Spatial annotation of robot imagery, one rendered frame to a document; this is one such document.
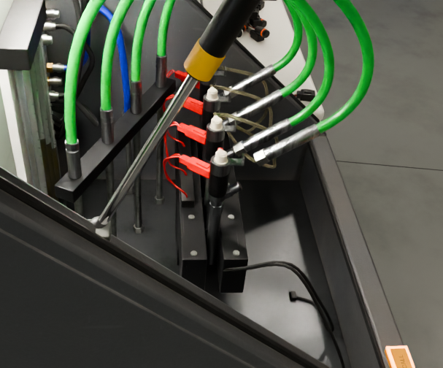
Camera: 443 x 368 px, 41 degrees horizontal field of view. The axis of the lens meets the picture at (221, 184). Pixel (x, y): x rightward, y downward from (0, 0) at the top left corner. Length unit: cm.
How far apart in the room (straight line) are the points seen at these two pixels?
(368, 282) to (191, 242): 28
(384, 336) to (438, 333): 132
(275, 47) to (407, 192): 140
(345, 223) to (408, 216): 156
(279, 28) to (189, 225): 75
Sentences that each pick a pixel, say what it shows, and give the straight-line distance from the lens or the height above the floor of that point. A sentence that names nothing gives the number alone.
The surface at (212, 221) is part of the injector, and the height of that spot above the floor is 102.
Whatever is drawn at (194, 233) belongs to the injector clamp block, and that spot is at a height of 98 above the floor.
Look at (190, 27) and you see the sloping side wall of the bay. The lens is 106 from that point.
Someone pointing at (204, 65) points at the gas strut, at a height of 146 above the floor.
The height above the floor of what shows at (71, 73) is 127.
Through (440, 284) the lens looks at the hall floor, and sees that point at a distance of 236.
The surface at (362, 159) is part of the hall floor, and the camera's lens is 281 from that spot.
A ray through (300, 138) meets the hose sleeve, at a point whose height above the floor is 118.
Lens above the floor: 164
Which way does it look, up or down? 41 degrees down
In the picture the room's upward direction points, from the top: 6 degrees clockwise
